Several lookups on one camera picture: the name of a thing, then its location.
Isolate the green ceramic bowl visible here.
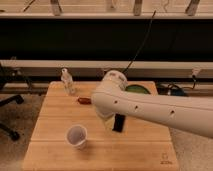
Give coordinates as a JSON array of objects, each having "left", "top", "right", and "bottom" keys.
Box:
[{"left": 126, "top": 84, "right": 150, "bottom": 94}]

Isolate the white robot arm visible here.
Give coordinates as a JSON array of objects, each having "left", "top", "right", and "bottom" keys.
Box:
[{"left": 91, "top": 70, "right": 213, "bottom": 139}]

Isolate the red chili pepper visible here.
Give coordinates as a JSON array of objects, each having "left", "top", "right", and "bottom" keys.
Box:
[{"left": 77, "top": 97, "right": 91, "bottom": 105}]

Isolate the clear plastic water bottle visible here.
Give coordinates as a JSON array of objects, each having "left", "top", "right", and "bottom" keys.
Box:
[{"left": 61, "top": 68, "right": 75, "bottom": 95}]

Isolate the black smartphone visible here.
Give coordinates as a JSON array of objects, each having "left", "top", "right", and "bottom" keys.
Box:
[{"left": 113, "top": 114, "right": 125, "bottom": 132}]

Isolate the blue box on floor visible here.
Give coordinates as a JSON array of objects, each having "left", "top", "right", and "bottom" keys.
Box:
[{"left": 170, "top": 89, "right": 188, "bottom": 97}]

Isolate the black hanging cable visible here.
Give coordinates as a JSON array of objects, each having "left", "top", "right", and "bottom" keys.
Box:
[{"left": 121, "top": 9, "right": 157, "bottom": 75}]

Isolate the black floor cable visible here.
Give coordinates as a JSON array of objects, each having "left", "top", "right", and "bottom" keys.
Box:
[{"left": 156, "top": 74, "right": 198, "bottom": 97}]

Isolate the black office chair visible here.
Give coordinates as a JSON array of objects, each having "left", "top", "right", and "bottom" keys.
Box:
[{"left": 0, "top": 63, "right": 25, "bottom": 142}]

